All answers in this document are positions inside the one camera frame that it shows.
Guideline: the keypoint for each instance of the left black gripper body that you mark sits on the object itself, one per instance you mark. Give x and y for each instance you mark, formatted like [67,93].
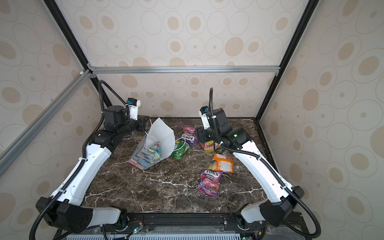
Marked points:
[139,124]

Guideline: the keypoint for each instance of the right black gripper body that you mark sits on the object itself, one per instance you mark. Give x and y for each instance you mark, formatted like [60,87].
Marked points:
[202,136]

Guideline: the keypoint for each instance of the red yellow Fox's candy bag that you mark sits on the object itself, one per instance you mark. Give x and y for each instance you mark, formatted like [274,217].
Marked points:
[210,147]

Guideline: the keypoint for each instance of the white floral paper bag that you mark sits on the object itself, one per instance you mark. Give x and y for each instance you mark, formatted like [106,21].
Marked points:
[158,144]

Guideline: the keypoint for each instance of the green snack bag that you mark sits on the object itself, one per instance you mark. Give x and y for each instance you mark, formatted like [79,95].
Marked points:
[180,149]

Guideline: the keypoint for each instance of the orange Fox's candy bag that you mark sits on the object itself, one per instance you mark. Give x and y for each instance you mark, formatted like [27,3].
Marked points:
[222,163]

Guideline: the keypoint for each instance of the purple Fox's berries bag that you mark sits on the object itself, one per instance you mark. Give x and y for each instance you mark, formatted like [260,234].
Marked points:
[210,182]

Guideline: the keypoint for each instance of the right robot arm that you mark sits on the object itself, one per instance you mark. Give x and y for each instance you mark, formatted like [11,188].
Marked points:
[279,204]

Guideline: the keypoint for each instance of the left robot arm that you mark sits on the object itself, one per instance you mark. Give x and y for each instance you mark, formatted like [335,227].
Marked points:
[64,208]

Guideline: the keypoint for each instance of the purple Fox's candy bag far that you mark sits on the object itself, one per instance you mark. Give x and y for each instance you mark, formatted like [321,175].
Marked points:
[189,134]

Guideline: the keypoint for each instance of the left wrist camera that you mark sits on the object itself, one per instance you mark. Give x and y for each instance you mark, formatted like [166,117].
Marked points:
[133,105]

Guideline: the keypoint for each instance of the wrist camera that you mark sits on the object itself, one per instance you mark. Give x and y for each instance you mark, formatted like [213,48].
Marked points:
[203,115]
[133,105]

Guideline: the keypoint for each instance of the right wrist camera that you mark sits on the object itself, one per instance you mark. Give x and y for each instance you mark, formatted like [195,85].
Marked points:
[203,115]

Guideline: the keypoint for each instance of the horizontal back aluminium rail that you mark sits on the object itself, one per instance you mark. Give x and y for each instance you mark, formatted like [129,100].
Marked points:
[185,70]

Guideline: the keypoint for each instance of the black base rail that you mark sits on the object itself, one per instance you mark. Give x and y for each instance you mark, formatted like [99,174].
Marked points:
[203,226]

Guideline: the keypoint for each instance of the left side aluminium rail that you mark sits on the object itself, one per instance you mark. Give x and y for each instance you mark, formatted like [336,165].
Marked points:
[22,141]

